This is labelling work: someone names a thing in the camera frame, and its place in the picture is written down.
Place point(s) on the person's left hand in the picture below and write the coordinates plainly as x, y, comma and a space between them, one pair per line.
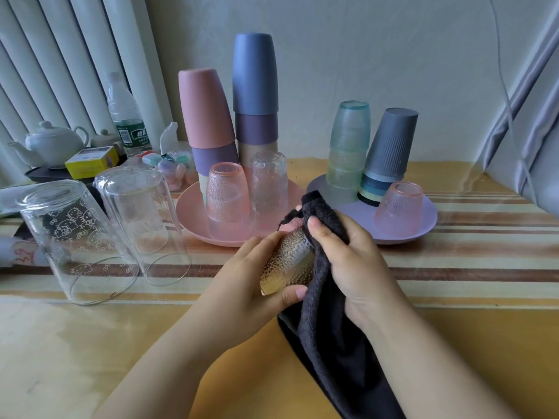
238, 287

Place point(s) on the person's right hand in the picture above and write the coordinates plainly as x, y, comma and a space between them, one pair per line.
362, 274

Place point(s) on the person's right thumb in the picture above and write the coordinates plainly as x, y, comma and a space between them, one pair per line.
325, 231

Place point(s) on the person's left thumb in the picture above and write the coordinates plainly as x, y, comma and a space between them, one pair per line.
295, 294

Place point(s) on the amber textured glass cup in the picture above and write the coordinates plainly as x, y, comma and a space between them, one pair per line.
286, 266

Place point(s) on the dark grey cleaning cloth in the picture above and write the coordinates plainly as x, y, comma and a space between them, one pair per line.
332, 357

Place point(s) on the person's left forearm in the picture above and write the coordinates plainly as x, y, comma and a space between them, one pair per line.
174, 366

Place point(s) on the person's right forearm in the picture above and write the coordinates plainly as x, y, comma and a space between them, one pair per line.
432, 370

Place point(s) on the lilac plastic plate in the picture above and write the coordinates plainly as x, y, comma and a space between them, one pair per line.
349, 213

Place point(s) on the yellow ribbed plastic cup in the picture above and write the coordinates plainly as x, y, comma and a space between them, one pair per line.
364, 195

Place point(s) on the yellow-green frosted glass cup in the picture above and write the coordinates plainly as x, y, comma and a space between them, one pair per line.
344, 178

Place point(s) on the teal ribbed plastic cup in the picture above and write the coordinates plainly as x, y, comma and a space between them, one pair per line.
367, 187

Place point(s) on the dark blue ribbed plastic cup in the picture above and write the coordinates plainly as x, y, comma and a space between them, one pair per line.
371, 178

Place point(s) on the clear textured glass cup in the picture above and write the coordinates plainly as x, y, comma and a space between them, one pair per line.
268, 187

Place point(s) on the green frosted glass cup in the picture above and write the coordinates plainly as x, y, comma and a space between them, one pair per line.
347, 161

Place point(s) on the pink textured glass cup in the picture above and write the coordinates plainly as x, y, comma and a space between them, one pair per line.
399, 209
228, 200

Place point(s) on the beige plastic tumbler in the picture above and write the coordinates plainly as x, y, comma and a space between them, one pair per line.
257, 148

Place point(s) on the teal frosted glass cup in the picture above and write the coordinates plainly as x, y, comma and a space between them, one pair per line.
350, 126

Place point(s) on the grey ribbed plastic cup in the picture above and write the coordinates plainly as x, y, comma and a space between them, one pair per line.
391, 143

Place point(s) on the pink plastic plate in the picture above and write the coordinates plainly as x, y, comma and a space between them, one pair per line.
194, 222

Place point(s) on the mauve plastic tumbler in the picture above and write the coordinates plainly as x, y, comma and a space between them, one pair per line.
256, 128

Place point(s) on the cream plastic tumbler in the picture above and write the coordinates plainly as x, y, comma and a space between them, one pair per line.
203, 187

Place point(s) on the violet plastic tumbler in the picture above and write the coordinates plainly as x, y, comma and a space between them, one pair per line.
214, 159

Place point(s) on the striped yellow tablecloth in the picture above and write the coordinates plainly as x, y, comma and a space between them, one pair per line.
458, 274

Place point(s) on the small green plastic case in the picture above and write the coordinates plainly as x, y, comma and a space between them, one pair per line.
183, 157
153, 160

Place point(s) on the pink plastic case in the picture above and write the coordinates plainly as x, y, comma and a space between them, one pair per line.
172, 176

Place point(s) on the plain clear glass tumbler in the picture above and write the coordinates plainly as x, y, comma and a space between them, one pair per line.
144, 222

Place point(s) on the pink plastic tumbler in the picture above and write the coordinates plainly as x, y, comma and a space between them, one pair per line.
205, 109

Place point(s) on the blue plastic tumbler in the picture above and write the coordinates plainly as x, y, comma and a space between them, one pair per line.
255, 74

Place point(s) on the white tissue packet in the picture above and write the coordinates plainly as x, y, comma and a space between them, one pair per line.
170, 137

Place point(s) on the grey curtain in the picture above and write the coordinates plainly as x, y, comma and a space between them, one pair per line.
528, 139

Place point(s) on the cat print clear glass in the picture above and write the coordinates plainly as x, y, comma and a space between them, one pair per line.
74, 239

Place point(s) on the plastic water bottle green label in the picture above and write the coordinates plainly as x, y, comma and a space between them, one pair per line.
126, 117

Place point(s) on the small white lidded cup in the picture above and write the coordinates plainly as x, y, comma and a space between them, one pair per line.
105, 138

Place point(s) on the yellow cardboard box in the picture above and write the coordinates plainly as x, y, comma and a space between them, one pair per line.
91, 163

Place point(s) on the black patterned pouch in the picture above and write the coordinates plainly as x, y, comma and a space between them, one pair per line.
26, 229

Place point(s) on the white paper with red marks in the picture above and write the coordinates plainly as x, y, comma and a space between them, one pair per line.
17, 253

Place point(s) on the black tray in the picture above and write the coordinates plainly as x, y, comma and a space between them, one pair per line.
39, 174

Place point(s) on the white ceramic teapot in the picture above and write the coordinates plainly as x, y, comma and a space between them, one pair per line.
50, 143

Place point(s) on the white radiator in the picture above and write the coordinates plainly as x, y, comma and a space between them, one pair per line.
56, 61

